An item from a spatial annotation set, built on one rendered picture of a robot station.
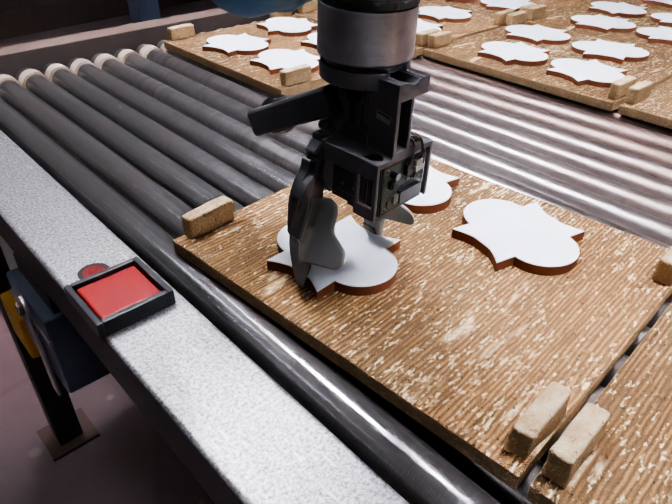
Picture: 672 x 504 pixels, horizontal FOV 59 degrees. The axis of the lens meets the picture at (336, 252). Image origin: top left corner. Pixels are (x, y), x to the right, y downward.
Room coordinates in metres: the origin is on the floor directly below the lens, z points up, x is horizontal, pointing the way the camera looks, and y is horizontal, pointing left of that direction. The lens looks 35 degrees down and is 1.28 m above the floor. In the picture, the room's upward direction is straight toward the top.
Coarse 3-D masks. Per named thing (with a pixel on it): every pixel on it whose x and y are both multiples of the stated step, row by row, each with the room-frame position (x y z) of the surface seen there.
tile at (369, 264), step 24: (288, 240) 0.50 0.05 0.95; (360, 240) 0.50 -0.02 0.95; (384, 240) 0.50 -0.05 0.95; (288, 264) 0.46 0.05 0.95; (312, 264) 0.46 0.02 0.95; (360, 264) 0.46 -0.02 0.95; (384, 264) 0.46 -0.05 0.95; (312, 288) 0.43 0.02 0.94; (336, 288) 0.43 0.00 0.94; (360, 288) 0.43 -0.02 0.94; (384, 288) 0.43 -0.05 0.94
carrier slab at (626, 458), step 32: (640, 352) 0.35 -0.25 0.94; (608, 384) 0.32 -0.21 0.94; (640, 384) 0.32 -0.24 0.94; (640, 416) 0.29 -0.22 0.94; (608, 448) 0.26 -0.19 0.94; (640, 448) 0.26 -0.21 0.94; (544, 480) 0.23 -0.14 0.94; (576, 480) 0.23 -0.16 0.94; (608, 480) 0.23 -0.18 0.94; (640, 480) 0.23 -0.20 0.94
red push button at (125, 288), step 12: (108, 276) 0.46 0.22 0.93; (120, 276) 0.46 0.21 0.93; (132, 276) 0.46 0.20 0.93; (144, 276) 0.47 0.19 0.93; (84, 288) 0.45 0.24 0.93; (96, 288) 0.45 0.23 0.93; (108, 288) 0.45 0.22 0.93; (120, 288) 0.45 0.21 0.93; (132, 288) 0.45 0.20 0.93; (144, 288) 0.45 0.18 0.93; (156, 288) 0.45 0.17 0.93; (84, 300) 0.43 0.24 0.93; (96, 300) 0.43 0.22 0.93; (108, 300) 0.43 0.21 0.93; (120, 300) 0.43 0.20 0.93; (132, 300) 0.43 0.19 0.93; (96, 312) 0.41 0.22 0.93; (108, 312) 0.41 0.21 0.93
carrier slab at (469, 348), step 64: (512, 192) 0.62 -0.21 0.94; (192, 256) 0.49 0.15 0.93; (256, 256) 0.49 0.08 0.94; (448, 256) 0.49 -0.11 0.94; (640, 256) 0.49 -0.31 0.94; (320, 320) 0.39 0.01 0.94; (384, 320) 0.39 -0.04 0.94; (448, 320) 0.39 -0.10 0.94; (512, 320) 0.39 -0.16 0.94; (576, 320) 0.39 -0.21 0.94; (640, 320) 0.39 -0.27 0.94; (384, 384) 0.32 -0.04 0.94; (448, 384) 0.32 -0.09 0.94; (512, 384) 0.32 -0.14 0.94; (576, 384) 0.32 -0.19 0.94
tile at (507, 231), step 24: (480, 216) 0.55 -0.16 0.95; (504, 216) 0.55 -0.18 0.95; (528, 216) 0.55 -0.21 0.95; (480, 240) 0.50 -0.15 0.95; (504, 240) 0.50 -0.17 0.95; (528, 240) 0.50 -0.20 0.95; (552, 240) 0.50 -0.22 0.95; (576, 240) 0.51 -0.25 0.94; (504, 264) 0.47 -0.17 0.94; (528, 264) 0.46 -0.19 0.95; (552, 264) 0.46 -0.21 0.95
